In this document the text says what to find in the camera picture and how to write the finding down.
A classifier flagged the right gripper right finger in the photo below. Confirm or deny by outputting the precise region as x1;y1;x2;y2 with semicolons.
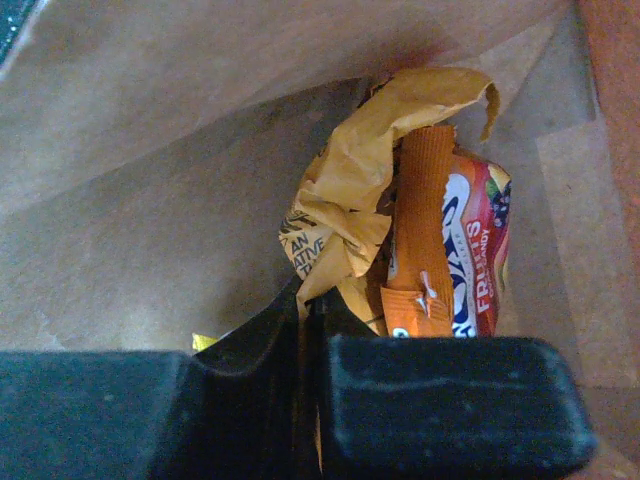
312;287;599;480

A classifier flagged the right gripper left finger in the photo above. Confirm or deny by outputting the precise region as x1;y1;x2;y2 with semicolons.
1;280;313;479

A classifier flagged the yellow snack bag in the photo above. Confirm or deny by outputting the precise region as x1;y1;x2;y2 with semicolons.
192;333;219;353

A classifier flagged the orange Kettle chips bag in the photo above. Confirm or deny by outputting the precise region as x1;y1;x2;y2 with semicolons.
279;67;500;333

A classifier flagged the Fox's fruits candy bag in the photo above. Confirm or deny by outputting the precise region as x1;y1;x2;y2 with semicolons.
379;124;512;340

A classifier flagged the red paper bag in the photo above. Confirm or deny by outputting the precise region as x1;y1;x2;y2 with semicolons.
1;1;639;479

